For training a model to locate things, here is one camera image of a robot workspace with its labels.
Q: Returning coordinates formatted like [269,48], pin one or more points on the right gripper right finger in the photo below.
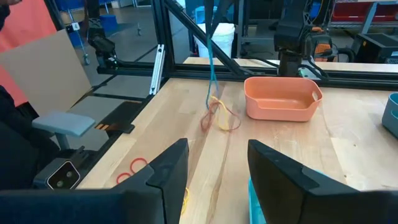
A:
[295,193]

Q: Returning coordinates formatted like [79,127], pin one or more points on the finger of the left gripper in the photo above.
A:
[222,11]
[209,18]

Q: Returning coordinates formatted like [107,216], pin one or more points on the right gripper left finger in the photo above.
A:
[149,199]

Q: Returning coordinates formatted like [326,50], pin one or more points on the yellow rubber band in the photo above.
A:
[185,199]
[222,124]

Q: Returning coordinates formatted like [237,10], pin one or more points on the red rubber band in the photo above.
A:
[134,160]
[205,119]

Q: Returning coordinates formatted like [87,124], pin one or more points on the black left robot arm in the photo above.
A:
[292,34]

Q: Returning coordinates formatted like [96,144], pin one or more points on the black background robot arm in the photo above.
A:
[101,43]

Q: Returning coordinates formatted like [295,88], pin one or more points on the white bin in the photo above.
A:
[222,39]

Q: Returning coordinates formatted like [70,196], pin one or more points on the teal green plastic basket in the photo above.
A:
[255,205]

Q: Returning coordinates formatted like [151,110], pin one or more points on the silver aluminium bar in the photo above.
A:
[157,68]

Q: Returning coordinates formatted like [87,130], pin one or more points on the hazard-striped black mat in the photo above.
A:
[118,118]

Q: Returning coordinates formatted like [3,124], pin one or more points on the orange plastic basket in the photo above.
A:
[280,104]

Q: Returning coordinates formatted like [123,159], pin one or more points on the blue storage bin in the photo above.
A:
[109,22]

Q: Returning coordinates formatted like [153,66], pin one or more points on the orange black vacuum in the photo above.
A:
[323,46]

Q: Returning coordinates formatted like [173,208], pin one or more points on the grey chair armrest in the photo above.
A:
[63,124]

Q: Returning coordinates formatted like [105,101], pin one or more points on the dark blue plastic basket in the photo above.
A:
[390,115]

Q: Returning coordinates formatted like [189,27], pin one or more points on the red storage bins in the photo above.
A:
[348,11]

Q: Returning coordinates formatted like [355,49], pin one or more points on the person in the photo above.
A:
[18,149]

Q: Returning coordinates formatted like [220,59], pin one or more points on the black equipment cart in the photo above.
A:
[376,46]

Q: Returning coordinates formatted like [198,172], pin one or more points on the tan cardboard board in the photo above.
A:
[46,71]

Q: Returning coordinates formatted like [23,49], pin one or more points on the orange backdrop panel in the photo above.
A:
[28,18]

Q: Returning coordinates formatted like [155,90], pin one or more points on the grey table-level camera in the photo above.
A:
[62,174]

